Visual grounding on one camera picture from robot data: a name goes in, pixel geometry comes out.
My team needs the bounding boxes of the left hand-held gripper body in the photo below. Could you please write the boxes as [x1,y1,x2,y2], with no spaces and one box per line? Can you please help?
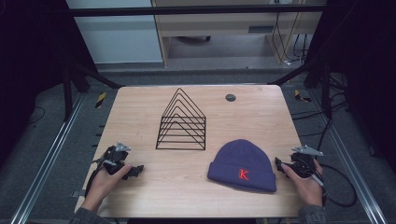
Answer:
[92,141,132,175]

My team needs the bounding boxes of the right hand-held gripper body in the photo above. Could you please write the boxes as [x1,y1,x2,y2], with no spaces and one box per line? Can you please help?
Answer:
[290,144,325,188]

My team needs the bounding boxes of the purple knitted beanie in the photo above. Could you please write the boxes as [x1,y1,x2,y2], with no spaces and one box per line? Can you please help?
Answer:
[206,138,277,193]

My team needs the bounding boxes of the black wire rack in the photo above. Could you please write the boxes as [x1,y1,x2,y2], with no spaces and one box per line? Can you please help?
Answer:
[155,87,207,151]

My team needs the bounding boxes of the person's right hand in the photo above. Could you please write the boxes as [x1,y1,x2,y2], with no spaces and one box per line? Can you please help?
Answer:
[280,158,325,208]

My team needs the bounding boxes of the person's left hand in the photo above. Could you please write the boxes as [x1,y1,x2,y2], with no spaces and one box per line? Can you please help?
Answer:
[80,163,134,213]

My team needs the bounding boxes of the yellow black hazard tape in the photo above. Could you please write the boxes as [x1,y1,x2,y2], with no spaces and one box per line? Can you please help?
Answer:
[94,91,107,109]
[293,89,312,104]

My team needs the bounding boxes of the white cabinet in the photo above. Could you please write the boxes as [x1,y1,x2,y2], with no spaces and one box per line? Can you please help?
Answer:
[65,0,164,65]

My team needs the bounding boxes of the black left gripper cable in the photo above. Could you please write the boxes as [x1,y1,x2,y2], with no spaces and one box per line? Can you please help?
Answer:
[83,161,106,199]

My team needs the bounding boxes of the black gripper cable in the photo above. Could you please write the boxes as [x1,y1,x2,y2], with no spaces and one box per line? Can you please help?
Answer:
[317,162,359,208]
[83,161,106,199]

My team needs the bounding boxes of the silver aluminium rail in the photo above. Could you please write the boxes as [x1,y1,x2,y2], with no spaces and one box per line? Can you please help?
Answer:
[8,92,87,224]
[309,90,389,224]

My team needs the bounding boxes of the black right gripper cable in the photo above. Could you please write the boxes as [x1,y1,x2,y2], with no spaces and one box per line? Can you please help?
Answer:
[317,162,359,208]

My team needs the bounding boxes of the black floor cables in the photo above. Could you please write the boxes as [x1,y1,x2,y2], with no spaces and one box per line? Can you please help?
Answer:
[290,74,351,152]

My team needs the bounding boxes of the bundle of hanging cables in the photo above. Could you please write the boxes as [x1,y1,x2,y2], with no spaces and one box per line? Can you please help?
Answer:
[271,11,310,67]

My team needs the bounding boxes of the black metal frame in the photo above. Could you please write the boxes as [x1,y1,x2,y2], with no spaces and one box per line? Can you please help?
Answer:
[60,3,335,122]

